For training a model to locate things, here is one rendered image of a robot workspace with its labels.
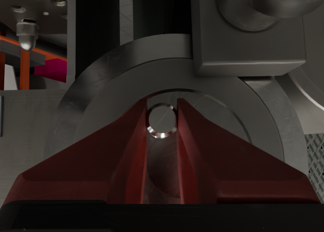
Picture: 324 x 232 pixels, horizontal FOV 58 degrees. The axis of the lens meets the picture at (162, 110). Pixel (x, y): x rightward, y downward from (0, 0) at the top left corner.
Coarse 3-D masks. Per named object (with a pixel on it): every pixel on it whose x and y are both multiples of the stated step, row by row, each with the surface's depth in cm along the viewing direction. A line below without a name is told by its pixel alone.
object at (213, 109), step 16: (160, 96) 15; (176, 96) 15; (192, 96) 15; (208, 96) 15; (208, 112) 15; (224, 112) 15; (224, 128) 14; (240, 128) 14; (160, 144) 15; (176, 144) 14; (160, 160) 14; (176, 160) 14; (160, 176) 14; (176, 176) 14; (144, 192) 14; (160, 192) 14; (176, 192) 14
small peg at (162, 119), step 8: (160, 104) 12; (168, 104) 12; (152, 112) 12; (160, 112) 12; (168, 112) 12; (176, 112) 12; (152, 120) 12; (160, 120) 12; (168, 120) 12; (176, 120) 12; (152, 128) 12; (160, 128) 12; (168, 128) 12; (176, 128) 12; (160, 136) 12; (168, 136) 14
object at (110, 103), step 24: (144, 72) 16; (168, 72) 16; (192, 72) 16; (96, 96) 16; (120, 96) 16; (144, 96) 16; (216, 96) 16; (240, 96) 16; (96, 120) 16; (264, 120) 16; (264, 144) 16
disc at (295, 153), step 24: (120, 48) 17; (144, 48) 17; (168, 48) 17; (192, 48) 17; (96, 72) 17; (120, 72) 17; (72, 96) 16; (264, 96) 17; (72, 120) 16; (288, 120) 17; (48, 144) 16; (288, 144) 16
